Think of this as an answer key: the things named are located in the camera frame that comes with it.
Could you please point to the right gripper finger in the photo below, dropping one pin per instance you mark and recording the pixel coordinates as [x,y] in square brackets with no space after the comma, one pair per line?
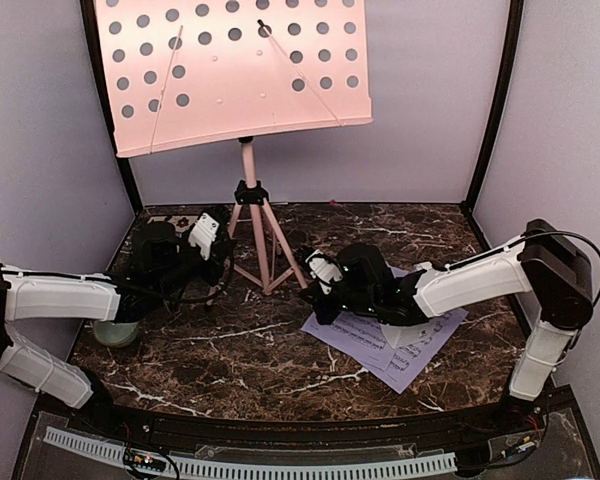
[326,314]
[314,297]

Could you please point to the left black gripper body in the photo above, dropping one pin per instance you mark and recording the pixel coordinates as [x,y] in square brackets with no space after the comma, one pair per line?
[169,282]

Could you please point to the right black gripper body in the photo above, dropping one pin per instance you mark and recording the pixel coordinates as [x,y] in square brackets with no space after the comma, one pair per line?
[365,304]

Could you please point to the pink music stand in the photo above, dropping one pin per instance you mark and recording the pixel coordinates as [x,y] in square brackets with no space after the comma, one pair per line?
[178,74]

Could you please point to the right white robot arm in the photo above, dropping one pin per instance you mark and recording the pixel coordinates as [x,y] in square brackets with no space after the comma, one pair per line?
[542,261]

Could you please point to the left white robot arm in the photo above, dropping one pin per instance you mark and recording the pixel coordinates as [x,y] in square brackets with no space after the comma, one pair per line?
[114,303]

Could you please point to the white metronome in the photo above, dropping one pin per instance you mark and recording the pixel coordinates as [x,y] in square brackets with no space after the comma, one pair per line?
[398,337]

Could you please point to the upper purple sheet music page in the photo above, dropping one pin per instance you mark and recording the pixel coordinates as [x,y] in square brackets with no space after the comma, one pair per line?
[359,337]

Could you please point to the purple sheet music page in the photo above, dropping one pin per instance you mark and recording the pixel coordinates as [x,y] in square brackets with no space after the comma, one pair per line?
[359,337]
[409,360]

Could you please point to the green ceramic bowl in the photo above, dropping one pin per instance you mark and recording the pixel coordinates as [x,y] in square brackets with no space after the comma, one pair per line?
[114,335]

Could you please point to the sticker sheet card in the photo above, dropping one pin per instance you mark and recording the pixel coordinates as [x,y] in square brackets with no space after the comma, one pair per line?
[181,223]

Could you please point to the lower purple sheet music page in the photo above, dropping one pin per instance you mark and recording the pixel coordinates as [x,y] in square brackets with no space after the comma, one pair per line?
[409,360]

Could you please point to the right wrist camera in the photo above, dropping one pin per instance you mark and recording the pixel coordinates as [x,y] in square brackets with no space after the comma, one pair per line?
[365,269]

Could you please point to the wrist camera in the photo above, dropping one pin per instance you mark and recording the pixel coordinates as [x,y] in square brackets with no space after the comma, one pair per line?
[154,247]
[365,269]

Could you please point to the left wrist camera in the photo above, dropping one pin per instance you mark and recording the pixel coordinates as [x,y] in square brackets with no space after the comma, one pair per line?
[154,247]

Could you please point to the black front rail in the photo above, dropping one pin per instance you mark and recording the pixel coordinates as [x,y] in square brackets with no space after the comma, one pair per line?
[346,412]

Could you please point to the white slotted cable duct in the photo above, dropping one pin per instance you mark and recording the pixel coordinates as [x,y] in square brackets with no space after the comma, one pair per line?
[147,464]

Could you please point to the left black frame post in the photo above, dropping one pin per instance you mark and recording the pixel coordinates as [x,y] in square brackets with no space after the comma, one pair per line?
[90,26]

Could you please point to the black frame post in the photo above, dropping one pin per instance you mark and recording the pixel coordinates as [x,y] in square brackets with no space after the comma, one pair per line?
[90,26]
[496,112]

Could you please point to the right black frame post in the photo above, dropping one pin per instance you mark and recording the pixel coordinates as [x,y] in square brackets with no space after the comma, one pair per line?
[496,112]

